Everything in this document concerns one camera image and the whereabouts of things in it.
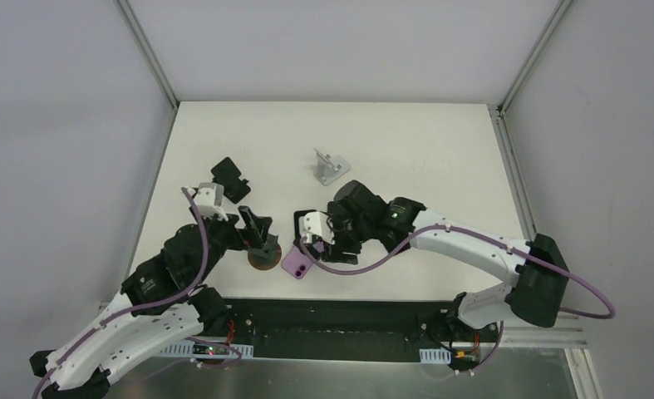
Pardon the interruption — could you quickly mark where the purple phone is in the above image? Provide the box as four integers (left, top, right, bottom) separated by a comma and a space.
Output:
280, 246, 313, 280

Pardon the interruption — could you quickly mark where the black phone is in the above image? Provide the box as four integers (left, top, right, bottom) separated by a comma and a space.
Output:
293, 209, 330, 244

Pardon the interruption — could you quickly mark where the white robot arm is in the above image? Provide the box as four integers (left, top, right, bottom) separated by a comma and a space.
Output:
29, 219, 228, 398

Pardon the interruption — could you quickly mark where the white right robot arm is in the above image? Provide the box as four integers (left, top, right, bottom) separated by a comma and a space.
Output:
297, 180, 569, 341

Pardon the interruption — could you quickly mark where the grey stand with brown base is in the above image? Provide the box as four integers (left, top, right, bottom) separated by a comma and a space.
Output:
247, 234, 282, 271

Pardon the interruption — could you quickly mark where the black folding phone stand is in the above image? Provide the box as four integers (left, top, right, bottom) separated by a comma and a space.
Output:
210, 157, 251, 204

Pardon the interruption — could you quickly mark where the silver metal phone stand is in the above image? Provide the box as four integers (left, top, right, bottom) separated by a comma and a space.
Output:
312, 149, 351, 186

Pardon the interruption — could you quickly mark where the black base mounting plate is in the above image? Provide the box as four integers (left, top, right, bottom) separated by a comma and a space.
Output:
206, 298, 499, 362

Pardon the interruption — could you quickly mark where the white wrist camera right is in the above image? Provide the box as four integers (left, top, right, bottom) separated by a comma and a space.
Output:
297, 211, 335, 245

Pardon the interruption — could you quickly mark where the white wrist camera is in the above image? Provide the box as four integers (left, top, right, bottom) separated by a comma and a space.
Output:
190, 183, 229, 221
297, 211, 335, 245

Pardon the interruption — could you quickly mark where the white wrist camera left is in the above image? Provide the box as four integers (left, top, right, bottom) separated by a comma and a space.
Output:
190, 183, 229, 221

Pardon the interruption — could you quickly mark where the aluminium frame rail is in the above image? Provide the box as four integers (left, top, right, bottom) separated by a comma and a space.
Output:
500, 317, 588, 349

